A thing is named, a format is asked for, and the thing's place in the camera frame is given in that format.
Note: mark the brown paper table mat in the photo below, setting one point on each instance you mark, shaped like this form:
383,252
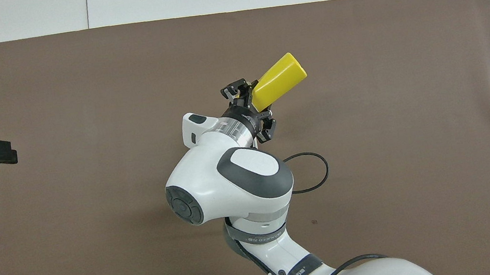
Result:
97,252

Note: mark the yellow squeeze seasoning bottle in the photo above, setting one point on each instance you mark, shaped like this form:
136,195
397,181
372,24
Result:
280,79

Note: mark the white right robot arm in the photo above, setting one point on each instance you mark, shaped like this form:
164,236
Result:
227,183

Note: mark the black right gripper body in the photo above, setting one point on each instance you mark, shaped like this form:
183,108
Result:
249,115

